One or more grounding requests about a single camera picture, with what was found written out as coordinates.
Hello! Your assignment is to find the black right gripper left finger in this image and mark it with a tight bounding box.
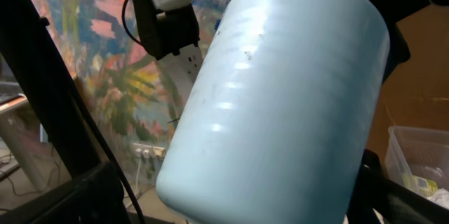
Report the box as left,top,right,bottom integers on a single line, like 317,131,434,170
1,163,130,224

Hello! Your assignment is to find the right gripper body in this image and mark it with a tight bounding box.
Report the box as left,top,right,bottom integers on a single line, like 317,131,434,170
1,0,105,178

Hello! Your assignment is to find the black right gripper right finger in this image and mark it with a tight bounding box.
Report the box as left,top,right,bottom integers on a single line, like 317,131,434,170
346,150,448,224

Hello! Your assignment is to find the light blue cup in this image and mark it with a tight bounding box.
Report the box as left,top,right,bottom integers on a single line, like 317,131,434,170
156,0,389,223

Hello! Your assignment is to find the yellow green wrapper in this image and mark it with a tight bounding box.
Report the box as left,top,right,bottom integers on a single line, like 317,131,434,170
403,173,438,198

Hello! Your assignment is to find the crumpled white paper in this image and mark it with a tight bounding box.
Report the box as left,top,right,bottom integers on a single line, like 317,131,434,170
427,188,449,209

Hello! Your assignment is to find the clear plastic bin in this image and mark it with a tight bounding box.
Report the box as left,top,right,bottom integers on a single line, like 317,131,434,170
384,126,448,190

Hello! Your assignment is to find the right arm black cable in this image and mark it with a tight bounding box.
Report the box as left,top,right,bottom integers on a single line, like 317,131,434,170
68,90,147,224

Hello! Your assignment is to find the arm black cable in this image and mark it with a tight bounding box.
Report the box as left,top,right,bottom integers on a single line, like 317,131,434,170
121,0,143,46
68,90,147,224

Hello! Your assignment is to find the colourful wall painting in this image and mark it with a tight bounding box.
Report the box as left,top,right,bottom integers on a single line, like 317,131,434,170
15,0,253,154

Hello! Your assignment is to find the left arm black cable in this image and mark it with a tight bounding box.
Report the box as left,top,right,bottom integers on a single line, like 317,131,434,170
121,0,143,46

